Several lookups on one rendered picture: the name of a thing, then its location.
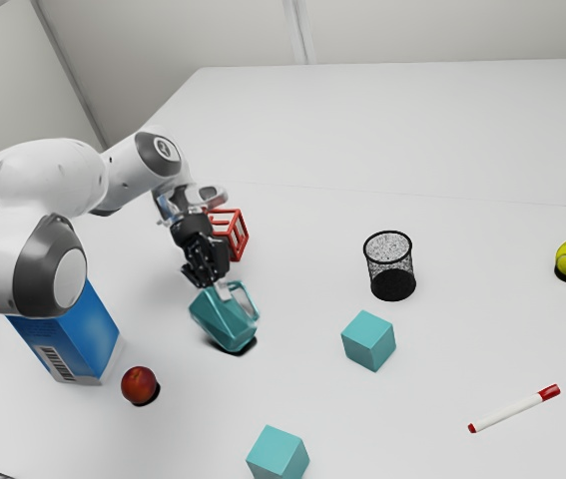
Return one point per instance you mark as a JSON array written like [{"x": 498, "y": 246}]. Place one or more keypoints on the teal block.
[
  {"x": 368, "y": 340},
  {"x": 277, "y": 453}
]

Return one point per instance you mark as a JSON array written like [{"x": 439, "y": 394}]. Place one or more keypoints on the teal faceted mug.
[{"x": 225, "y": 319}]

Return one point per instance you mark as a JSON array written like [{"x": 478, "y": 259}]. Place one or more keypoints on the white marker with red cap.
[{"x": 512, "y": 409}]

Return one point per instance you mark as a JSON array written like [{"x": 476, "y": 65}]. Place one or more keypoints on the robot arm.
[{"x": 38, "y": 189}]

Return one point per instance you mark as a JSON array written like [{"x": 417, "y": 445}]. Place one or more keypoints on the red apple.
[{"x": 139, "y": 384}]

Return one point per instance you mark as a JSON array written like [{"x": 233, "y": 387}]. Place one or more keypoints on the blue carton with barcode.
[{"x": 75, "y": 339}]

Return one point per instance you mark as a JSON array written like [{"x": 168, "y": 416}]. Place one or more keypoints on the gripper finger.
[{"x": 222, "y": 290}]

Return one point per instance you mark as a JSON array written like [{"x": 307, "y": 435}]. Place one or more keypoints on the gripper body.
[{"x": 198, "y": 248}]

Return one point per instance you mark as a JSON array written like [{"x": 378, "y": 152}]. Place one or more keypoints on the black mesh pen holder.
[{"x": 389, "y": 264}]

